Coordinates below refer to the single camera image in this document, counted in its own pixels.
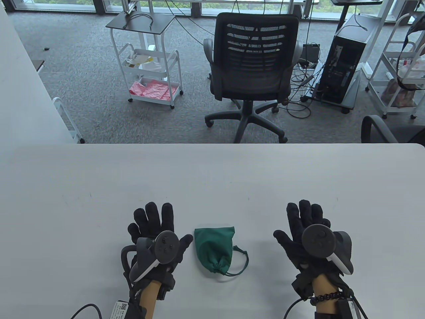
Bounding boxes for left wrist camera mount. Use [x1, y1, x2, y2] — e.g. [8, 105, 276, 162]
[111, 298, 147, 319]

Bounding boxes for pink plastic bags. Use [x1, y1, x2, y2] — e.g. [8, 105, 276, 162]
[129, 81, 171, 100]

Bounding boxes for grey chair armrest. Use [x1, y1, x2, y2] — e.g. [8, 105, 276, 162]
[361, 115, 425, 144]

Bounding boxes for black mesh office chair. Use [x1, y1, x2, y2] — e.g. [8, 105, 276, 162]
[203, 13, 303, 144]

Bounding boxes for white and yellow packaging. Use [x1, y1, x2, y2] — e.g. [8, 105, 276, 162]
[125, 54, 164, 72]

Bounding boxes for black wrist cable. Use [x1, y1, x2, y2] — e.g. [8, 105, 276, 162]
[70, 303, 103, 319]
[282, 297, 313, 319]

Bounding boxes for dark bead bracelet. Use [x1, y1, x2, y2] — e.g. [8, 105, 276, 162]
[310, 290, 343, 304]

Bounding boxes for person's right hand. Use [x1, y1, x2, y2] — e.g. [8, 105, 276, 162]
[274, 199, 347, 298]

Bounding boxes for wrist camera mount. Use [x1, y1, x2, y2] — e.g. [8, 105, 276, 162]
[111, 298, 147, 319]
[337, 297, 367, 319]

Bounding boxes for white plastic bag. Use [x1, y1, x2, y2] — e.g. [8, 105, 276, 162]
[395, 56, 425, 81]

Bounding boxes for green drawstring pouch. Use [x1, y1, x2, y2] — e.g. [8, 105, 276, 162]
[194, 226, 250, 277]

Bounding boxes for black cable on cart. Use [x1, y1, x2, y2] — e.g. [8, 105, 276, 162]
[122, 11, 155, 33]

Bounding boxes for black floor cables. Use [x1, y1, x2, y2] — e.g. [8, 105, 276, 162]
[285, 59, 323, 119]

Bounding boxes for black strap on trolley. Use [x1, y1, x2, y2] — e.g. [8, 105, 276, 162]
[396, 13, 425, 91]

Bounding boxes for translucent bag with brown contents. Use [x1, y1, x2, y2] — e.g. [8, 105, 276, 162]
[381, 79, 416, 108]

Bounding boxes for person's left hand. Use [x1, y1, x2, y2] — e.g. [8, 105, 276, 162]
[124, 202, 194, 293]

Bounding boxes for white desk leg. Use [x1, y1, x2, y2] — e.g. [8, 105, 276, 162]
[360, 0, 396, 79]

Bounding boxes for grey wheeled tower stand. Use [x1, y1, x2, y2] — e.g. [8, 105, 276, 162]
[300, 62, 361, 114]

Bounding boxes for person's right forearm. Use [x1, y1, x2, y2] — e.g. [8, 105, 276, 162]
[312, 274, 343, 319]

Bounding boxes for white cart with dark top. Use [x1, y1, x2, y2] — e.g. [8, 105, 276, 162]
[106, 10, 184, 110]

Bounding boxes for white wire trolley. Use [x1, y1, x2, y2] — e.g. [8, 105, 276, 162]
[365, 13, 425, 120]

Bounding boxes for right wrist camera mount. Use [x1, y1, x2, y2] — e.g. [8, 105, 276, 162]
[337, 297, 367, 319]

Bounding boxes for grey controller on right glove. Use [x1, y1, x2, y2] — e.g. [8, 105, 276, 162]
[301, 224, 355, 275]

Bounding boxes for person's left forearm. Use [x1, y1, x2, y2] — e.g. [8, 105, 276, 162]
[138, 280, 163, 319]

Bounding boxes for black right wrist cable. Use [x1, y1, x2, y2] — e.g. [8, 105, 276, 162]
[282, 297, 313, 319]

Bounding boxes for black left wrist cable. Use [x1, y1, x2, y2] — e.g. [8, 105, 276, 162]
[70, 303, 103, 319]

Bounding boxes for black computer tower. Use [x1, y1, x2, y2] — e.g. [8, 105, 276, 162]
[320, 14, 379, 104]

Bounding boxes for black box on floor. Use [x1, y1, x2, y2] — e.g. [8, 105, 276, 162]
[301, 43, 321, 63]

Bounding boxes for grey controller on left glove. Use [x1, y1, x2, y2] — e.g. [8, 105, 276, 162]
[128, 230, 180, 283]

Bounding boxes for grey controller on glove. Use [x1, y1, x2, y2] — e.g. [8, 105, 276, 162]
[128, 230, 180, 283]
[301, 224, 355, 275]

